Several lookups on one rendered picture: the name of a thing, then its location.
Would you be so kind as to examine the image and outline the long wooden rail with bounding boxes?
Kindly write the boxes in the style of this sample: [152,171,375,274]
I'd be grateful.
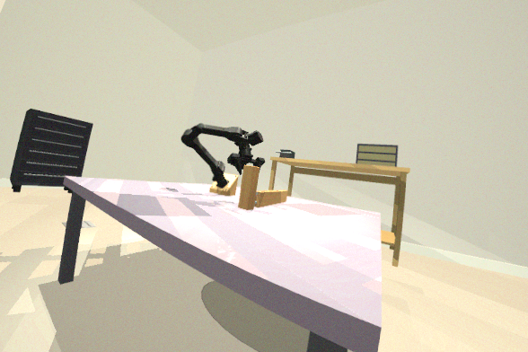
[254,190,288,208]

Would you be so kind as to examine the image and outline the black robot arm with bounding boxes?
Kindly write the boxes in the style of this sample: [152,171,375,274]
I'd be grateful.
[181,123,263,189]

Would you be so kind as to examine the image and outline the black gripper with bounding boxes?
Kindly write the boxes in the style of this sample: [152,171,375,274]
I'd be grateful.
[227,145,265,175]

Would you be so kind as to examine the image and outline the wooden post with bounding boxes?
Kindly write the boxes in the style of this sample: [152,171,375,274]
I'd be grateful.
[238,165,260,210]

